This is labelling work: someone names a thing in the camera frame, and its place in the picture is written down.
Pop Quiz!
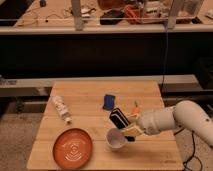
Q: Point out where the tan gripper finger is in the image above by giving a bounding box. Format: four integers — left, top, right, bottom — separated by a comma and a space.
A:
127, 113, 140, 123
121, 125, 142, 137

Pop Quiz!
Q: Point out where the black striped eraser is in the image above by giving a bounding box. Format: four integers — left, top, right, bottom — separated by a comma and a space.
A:
108, 107, 136, 143

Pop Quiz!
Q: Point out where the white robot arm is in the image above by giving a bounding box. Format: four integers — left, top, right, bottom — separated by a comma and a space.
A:
121, 100, 213, 148

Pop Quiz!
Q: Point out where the white ceramic cup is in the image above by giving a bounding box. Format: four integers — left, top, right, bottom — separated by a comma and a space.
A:
106, 128, 127, 149

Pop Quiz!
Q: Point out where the orange toy carrot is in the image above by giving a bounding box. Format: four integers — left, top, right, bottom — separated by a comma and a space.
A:
131, 101, 140, 115

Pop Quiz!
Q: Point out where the blue sponge block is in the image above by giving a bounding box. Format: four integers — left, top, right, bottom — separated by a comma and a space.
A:
103, 94, 115, 111

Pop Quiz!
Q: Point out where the orange plate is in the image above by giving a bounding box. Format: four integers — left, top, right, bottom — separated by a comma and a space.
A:
52, 128, 93, 170

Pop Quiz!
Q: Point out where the white plastic bottle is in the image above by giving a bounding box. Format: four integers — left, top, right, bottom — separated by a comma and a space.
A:
52, 96, 71, 124

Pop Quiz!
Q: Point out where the black device on bench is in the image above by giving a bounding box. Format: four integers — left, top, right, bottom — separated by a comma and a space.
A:
100, 10, 124, 25

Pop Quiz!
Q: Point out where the orange tool on bench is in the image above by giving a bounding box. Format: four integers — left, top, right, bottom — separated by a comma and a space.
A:
124, 5, 148, 24

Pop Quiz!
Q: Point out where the black floor cable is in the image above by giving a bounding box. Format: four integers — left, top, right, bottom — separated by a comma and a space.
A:
173, 126, 204, 171

